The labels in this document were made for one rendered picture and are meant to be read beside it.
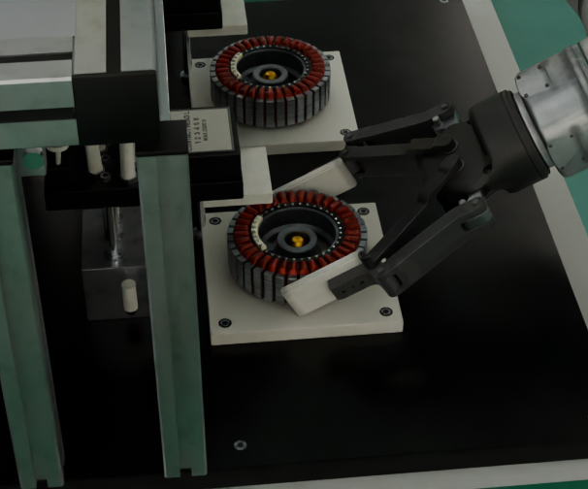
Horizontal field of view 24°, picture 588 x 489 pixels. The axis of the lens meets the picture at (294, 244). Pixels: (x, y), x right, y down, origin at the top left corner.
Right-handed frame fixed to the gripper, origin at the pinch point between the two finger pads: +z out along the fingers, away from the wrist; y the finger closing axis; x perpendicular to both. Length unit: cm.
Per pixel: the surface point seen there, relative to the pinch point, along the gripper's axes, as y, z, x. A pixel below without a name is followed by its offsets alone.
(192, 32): -21.2, 3.0, -9.9
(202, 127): -0.3, 1.0, -13.9
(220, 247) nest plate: -2.7, 6.7, -1.2
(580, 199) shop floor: -102, -14, 100
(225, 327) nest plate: 6.9, 6.9, -1.3
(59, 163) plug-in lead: 2.5, 10.4, -18.6
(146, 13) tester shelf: 15.6, -5.6, -32.5
